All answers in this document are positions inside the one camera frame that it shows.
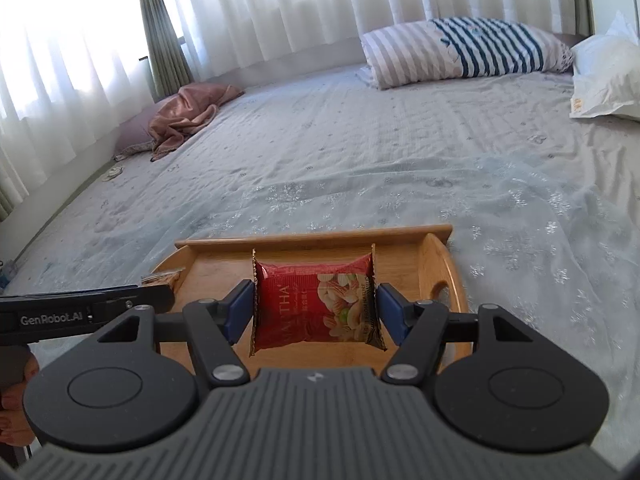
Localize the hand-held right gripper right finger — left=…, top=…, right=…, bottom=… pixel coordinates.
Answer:
left=377, top=282, right=546, bottom=386

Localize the wooden tray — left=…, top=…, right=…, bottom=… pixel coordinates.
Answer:
left=150, top=225, right=471, bottom=378

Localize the person's left hand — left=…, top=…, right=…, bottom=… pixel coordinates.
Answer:
left=0, top=355, right=38, bottom=447

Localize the pink crumpled cloth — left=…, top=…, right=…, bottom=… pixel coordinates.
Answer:
left=149, top=84, right=246, bottom=162

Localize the white pillow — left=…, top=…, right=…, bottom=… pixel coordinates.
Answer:
left=569, top=10, right=640, bottom=122

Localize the green curtain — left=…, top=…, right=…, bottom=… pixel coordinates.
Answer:
left=136, top=0, right=195, bottom=103

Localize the purple pillow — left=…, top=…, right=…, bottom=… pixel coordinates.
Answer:
left=114, top=105, right=166, bottom=161

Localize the white sheer curtain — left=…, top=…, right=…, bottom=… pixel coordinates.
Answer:
left=0, top=0, right=581, bottom=191

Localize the blue striped pillow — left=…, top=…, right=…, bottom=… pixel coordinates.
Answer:
left=357, top=17, right=575, bottom=91

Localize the brown headboard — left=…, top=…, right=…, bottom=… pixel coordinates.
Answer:
left=552, top=31, right=593, bottom=48

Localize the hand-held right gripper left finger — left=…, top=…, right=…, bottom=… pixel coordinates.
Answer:
left=95, top=280, right=253, bottom=387

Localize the red nut snack packet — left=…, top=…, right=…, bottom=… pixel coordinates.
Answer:
left=249, top=244, right=388, bottom=358

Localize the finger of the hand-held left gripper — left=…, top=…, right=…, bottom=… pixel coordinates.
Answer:
left=91, top=284, right=177, bottom=323

